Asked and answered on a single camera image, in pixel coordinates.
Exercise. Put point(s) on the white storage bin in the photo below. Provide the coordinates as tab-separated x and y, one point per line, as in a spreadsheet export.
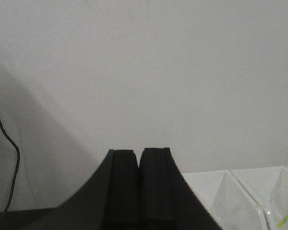
269	189
226	200

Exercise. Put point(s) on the left white storage bin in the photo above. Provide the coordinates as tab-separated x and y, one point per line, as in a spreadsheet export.
226	200

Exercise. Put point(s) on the yellow green stirrers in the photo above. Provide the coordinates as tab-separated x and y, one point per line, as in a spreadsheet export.
283	221

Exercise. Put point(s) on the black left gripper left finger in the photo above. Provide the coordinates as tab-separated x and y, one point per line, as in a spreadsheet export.
109	199

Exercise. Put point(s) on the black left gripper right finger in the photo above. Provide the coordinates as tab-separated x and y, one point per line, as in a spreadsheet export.
166	200

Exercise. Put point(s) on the middle white storage bin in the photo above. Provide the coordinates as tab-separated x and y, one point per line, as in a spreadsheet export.
269	189

